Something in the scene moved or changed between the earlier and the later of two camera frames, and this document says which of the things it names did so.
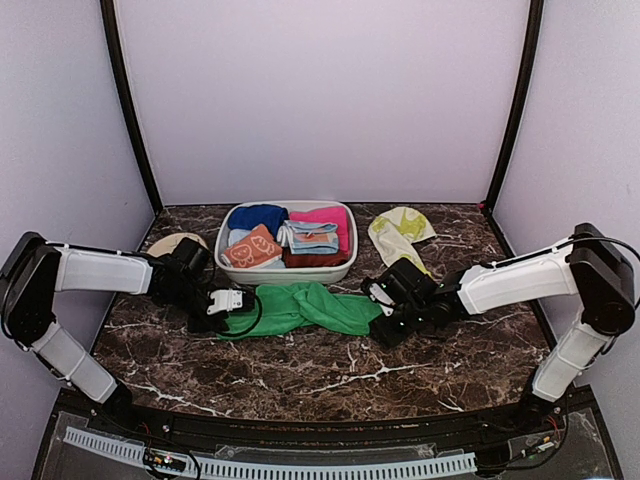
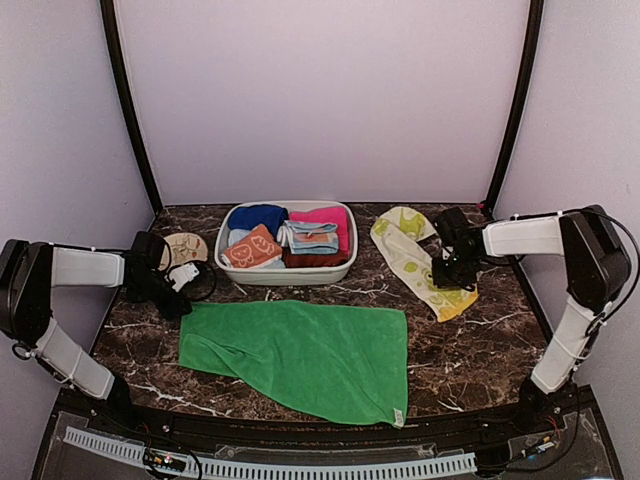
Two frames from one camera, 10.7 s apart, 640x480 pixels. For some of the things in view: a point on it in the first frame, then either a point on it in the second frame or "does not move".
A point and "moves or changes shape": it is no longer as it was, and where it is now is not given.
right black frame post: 532,54 does not move
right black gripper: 385,334 → 442,282
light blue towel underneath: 235,235 does not move
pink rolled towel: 334,215 does not move
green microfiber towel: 280,307 moves or changes shape
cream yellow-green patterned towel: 395,232 does not move
